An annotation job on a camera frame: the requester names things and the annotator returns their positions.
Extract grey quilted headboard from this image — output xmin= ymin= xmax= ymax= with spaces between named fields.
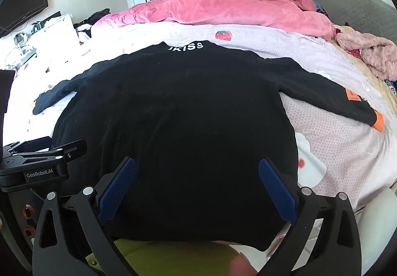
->
xmin=304 ymin=0 xmax=397 ymax=47

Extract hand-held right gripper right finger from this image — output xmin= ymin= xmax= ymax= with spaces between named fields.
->
xmin=257 ymin=157 xmax=362 ymax=276

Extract pink duvet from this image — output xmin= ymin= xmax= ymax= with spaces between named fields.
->
xmin=93 ymin=0 xmax=337 ymax=41

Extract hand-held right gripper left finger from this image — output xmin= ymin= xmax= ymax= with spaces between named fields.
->
xmin=32 ymin=156 xmax=137 ymax=276

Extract dark patterned cloth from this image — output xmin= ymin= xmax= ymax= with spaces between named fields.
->
xmin=313 ymin=1 xmax=331 ymax=17

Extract dark clothes pile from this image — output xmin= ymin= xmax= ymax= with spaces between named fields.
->
xmin=74 ymin=8 xmax=110 ymax=37

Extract person's right hand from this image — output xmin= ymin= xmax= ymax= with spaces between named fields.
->
xmin=228 ymin=256 xmax=258 ymax=276

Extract black sweater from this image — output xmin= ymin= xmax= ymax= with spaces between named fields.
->
xmin=33 ymin=41 xmax=385 ymax=252

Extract pink fluffy garment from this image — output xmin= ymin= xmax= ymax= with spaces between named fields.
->
xmin=335 ymin=30 xmax=397 ymax=81

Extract white rounded object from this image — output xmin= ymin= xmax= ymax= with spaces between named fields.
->
xmin=354 ymin=187 xmax=397 ymax=276

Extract white dresser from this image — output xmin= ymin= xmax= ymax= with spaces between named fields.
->
xmin=31 ymin=14 xmax=79 ymax=53

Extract lilac strawberry print bed sheet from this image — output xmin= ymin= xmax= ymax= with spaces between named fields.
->
xmin=0 ymin=20 xmax=397 ymax=221

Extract beige fleece blanket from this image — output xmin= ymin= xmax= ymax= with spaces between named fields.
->
xmin=333 ymin=26 xmax=397 ymax=100

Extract green jacket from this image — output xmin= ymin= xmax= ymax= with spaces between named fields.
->
xmin=87 ymin=237 xmax=249 ymax=276

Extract black wall television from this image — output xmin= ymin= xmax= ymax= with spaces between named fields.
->
xmin=0 ymin=0 xmax=49 ymax=37

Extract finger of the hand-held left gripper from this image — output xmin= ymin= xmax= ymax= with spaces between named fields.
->
xmin=12 ymin=139 xmax=88 ymax=166
xmin=1 ymin=136 xmax=53 ymax=156

